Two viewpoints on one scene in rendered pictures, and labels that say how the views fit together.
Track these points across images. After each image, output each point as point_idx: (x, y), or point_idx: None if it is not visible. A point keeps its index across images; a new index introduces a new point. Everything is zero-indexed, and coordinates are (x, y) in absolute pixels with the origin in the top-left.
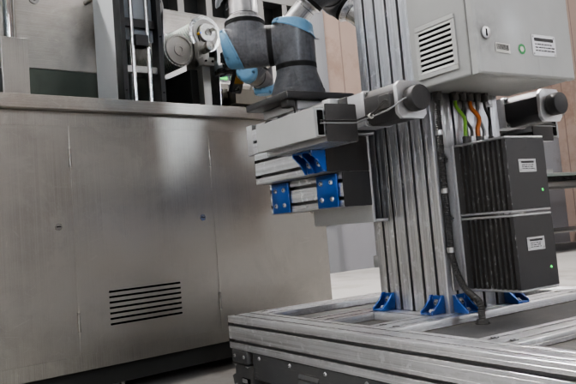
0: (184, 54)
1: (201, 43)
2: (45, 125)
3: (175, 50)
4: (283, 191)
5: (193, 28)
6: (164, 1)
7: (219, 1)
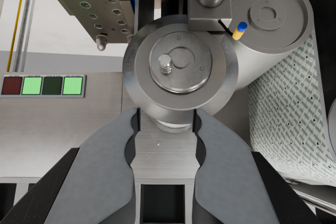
0: (249, 5)
1: (215, 14)
2: None
3: (283, 9)
4: None
5: (225, 74)
6: (151, 202)
7: (225, 128)
